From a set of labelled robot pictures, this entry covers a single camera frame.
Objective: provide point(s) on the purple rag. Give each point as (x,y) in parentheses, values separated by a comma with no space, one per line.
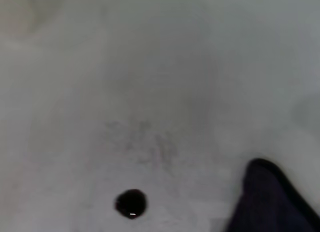
(270,202)

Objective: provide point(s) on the small black round object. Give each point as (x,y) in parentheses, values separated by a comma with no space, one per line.
(131,203)

